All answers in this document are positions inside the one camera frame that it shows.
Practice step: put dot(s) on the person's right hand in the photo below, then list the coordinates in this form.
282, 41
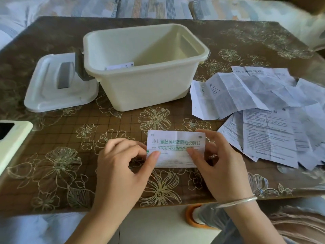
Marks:
223, 175

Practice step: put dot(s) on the person's left hand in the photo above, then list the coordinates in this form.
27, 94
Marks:
116, 180

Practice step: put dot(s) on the person's left thumb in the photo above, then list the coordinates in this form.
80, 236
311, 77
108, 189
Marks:
151, 162

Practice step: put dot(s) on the person's right thumb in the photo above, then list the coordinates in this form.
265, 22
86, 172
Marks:
195, 157

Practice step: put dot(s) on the white medicine leaflet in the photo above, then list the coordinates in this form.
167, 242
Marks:
175, 146

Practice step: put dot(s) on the person's right forearm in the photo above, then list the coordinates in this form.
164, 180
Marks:
250, 223

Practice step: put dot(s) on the person's left forearm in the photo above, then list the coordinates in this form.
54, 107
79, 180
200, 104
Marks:
99, 228

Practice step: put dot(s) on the cream plastic storage box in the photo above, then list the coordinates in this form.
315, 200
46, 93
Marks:
152, 83

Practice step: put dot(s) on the pile of unfolded paper sheets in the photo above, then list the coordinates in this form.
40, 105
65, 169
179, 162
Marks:
269, 124

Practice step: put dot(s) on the brown floral tablecloth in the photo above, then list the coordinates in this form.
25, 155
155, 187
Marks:
63, 149

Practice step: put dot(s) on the small folded paper slip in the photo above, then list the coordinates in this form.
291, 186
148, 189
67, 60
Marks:
119, 66

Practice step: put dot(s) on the grey box latch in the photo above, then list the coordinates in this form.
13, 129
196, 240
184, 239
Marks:
80, 66

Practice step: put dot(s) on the white flat device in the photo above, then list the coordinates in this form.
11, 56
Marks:
15, 144

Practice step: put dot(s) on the person's light blue trousers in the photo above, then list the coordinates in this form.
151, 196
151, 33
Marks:
30, 229

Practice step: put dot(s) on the striped cushion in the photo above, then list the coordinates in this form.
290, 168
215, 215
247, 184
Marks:
155, 7

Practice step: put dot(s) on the patchwork patterned bedding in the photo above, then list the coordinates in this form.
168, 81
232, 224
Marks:
243, 10

